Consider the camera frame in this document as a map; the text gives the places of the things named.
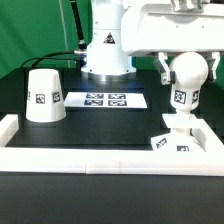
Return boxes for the black cable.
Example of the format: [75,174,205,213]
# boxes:
[20,50,84,69]

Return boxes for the black corrugated hose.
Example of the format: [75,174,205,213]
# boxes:
[69,0,88,56]

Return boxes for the white lamp shade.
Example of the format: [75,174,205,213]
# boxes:
[26,69,66,123]

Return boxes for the white marker sheet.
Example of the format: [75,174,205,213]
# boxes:
[65,92,147,109]

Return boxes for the white lamp bulb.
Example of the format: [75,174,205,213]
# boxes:
[169,52,208,114]

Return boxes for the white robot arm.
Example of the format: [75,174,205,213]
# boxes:
[82,0,224,85]

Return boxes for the white U-shaped fence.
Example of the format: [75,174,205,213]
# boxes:
[0,114,224,176]

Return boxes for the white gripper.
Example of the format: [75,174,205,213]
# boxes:
[121,0,224,85]

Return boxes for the white lamp base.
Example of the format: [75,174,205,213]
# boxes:
[151,113,204,152]

